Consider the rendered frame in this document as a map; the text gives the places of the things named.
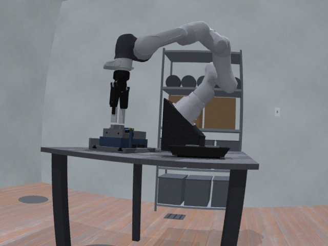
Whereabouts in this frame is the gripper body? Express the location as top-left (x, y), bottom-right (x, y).
top-left (113, 70), bottom-right (130, 90)

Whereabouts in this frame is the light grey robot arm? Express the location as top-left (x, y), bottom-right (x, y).
top-left (104, 21), bottom-right (238, 126)

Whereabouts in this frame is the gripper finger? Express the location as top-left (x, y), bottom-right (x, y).
top-left (118, 84), bottom-right (130, 124)
top-left (109, 81), bottom-right (124, 122)

